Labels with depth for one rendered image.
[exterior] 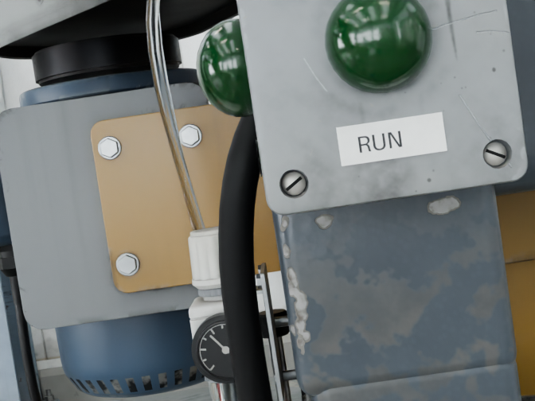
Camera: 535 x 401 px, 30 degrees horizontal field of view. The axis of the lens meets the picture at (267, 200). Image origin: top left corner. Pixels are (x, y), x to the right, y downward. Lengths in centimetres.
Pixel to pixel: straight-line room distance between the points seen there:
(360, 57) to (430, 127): 3
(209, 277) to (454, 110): 28
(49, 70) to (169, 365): 25
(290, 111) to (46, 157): 47
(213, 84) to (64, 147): 45
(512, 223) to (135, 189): 27
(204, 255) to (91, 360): 26
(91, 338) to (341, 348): 46
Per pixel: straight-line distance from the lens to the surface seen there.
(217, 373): 54
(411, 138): 28
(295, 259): 33
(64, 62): 79
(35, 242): 74
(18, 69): 570
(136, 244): 72
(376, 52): 27
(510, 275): 64
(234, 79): 29
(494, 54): 29
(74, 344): 80
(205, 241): 55
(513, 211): 59
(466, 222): 33
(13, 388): 538
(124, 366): 77
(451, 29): 29
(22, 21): 76
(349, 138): 28
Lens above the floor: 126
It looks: 3 degrees down
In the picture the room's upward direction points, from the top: 8 degrees counter-clockwise
